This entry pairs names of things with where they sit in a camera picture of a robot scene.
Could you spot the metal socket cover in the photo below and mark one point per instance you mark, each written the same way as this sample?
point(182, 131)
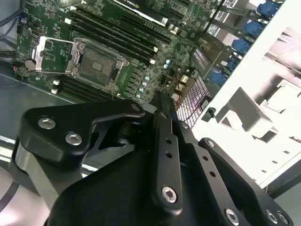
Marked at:
point(39, 48)

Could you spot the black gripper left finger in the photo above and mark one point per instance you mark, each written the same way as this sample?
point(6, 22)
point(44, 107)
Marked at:
point(54, 141)

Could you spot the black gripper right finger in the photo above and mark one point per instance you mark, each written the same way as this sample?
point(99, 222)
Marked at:
point(211, 164)

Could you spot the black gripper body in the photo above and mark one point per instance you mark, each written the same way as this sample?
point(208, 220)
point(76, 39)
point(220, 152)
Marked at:
point(113, 200)

